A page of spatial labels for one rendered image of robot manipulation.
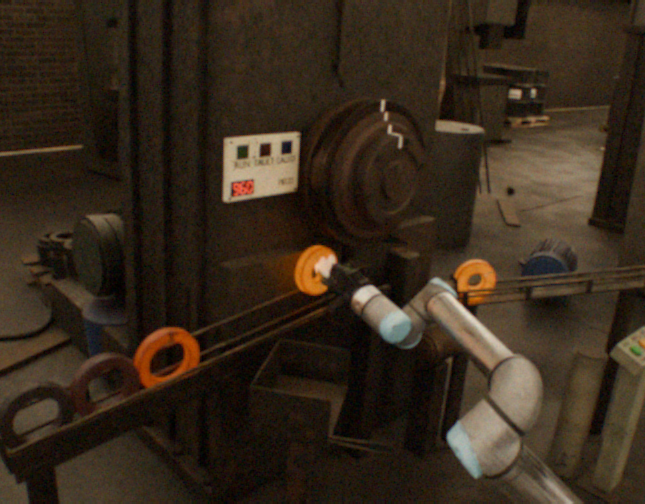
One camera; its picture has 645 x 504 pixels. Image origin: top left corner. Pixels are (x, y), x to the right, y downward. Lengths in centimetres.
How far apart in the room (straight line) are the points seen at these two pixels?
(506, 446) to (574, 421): 112
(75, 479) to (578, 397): 182
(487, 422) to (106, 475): 151
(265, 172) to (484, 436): 98
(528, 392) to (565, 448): 119
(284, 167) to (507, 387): 94
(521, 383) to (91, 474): 162
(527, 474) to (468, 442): 16
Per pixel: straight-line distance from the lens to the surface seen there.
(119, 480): 249
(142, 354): 175
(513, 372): 148
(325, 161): 188
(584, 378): 248
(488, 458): 146
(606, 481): 268
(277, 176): 195
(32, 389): 165
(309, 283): 200
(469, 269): 239
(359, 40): 213
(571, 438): 261
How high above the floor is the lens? 157
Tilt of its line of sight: 20 degrees down
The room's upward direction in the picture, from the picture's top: 4 degrees clockwise
